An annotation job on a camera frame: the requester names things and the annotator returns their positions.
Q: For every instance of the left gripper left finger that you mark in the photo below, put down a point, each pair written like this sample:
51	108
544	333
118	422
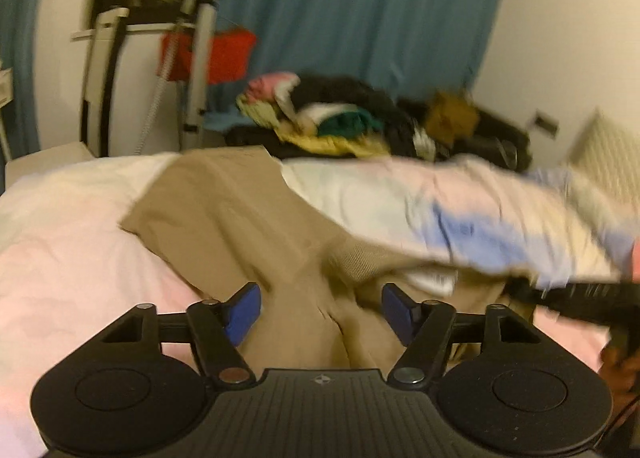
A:
217	329

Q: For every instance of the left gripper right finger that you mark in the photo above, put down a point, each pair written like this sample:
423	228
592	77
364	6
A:
424	329

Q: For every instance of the tan t-shirt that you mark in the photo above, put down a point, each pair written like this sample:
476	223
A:
224	217

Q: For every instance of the pile of mixed clothes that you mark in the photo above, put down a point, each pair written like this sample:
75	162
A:
329	117

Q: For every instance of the person right hand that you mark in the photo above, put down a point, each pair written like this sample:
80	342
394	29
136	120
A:
620	370

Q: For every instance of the quilted beige headboard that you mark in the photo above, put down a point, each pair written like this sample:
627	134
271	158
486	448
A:
607	154

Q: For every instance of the pastel tie-dye duvet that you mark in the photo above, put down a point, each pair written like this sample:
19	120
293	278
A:
83	244

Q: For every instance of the black armchair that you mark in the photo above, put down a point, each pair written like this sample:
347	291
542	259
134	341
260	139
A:
494	139

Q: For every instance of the brown paper bag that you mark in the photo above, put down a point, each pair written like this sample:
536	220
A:
450	118

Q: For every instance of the white stool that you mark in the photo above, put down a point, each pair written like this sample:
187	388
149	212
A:
46	160

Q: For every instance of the white folded board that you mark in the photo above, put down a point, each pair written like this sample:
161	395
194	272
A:
109	33

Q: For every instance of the blue curtain right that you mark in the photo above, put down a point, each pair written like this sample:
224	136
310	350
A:
408	48

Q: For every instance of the blue curtain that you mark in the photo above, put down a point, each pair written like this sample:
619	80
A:
18	33
408	48

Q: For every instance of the white vanity desk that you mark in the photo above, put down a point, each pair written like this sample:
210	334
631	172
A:
6	98

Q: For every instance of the garment steamer stand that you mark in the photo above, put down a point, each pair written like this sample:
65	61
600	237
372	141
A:
203	14

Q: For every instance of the blue curtain left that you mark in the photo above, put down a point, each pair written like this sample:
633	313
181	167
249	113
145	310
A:
18	33

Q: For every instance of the black wall socket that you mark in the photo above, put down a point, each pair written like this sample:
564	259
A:
546	124

